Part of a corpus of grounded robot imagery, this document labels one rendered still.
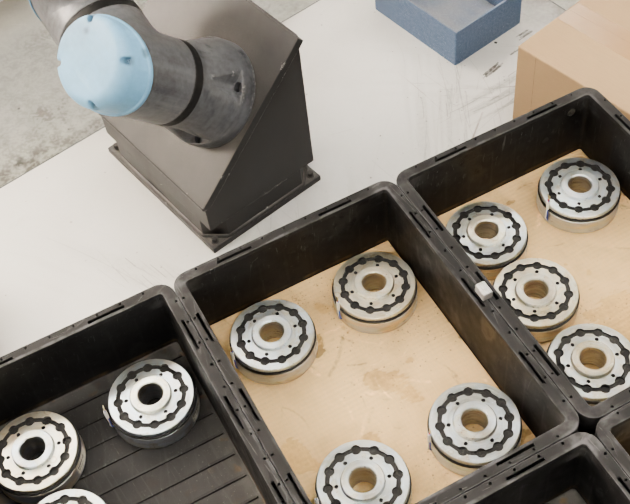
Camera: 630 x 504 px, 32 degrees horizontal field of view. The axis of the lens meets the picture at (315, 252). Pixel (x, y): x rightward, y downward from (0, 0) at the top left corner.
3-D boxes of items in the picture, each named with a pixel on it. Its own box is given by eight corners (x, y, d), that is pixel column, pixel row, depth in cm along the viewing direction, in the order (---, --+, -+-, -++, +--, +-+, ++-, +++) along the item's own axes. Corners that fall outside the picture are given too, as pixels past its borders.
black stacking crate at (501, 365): (188, 335, 137) (171, 282, 128) (392, 237, 144) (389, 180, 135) (339, 607, 114) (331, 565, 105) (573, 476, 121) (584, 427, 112)
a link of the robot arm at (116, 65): (158, 145, 143) (79, 130, 132) (113, 76, 149) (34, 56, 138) (211, 77, 138) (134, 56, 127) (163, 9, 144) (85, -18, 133)
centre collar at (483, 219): (459, 226, 137) (459, 223, 137) (492, 211, 138) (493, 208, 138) (479, 253, 135) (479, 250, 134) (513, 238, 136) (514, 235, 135)
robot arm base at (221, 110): (157, 98, 157) (106, 86, 149) (217, 17, 151) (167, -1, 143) (209, 170, 151) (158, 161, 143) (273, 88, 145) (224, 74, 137)
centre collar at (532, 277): (506, 289, 131) (506, 286, 130) (536, 268, 132) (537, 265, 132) (534, 315, 128) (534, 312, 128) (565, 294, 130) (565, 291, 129)
